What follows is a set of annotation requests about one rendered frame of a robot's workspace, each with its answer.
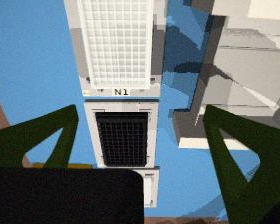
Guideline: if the blue bench mat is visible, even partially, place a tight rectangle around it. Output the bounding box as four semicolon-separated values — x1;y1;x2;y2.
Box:
0;0;228;221

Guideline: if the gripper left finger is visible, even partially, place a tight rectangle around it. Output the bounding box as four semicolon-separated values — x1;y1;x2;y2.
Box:
0;104;79;168

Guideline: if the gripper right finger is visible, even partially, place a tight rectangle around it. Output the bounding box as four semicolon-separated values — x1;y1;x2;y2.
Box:
203;105;280;224

